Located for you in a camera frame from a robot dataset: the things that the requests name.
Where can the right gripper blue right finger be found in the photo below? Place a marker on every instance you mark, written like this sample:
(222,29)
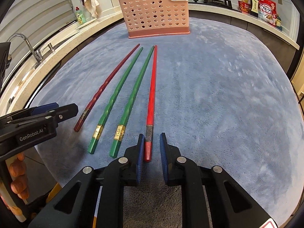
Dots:
(164,157)

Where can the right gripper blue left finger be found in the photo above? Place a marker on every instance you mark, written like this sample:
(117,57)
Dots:
(140,157)

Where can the bright red chopstick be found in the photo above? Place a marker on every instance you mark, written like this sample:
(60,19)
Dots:
(148,147)

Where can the green chopstick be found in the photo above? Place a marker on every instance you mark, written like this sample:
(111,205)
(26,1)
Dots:
(103,119)
(120,131)

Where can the chrome kitchen faucet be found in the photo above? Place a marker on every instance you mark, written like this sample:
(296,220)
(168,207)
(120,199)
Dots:
(37,54)

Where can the left hand orange glove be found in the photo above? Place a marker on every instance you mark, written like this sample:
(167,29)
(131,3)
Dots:
(19,186)

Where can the blue fleece table mat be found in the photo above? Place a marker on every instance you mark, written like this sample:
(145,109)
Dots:
(221,97)

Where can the green dish soap bottle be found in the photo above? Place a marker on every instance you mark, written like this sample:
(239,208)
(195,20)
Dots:
(80,16)

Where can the pink perforated utensil basket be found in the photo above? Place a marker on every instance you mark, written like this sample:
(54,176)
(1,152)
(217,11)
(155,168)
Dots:
(155,17)

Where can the white oval plate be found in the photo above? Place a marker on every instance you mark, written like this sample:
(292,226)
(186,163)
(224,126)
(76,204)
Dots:
(86,24)

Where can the black gas stove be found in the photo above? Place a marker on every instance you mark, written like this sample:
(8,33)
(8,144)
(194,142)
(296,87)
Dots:
(220,3)

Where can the red snack packet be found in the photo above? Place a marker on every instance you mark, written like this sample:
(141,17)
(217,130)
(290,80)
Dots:
(244,7)

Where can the small teal bottle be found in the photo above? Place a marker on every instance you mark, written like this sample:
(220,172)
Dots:
(278,22)

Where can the red white cereal bag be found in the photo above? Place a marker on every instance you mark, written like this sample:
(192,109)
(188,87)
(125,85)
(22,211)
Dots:
(267,11)

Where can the dark soy sauce bottle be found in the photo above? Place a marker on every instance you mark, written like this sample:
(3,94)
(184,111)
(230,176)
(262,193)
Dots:
(254,8)

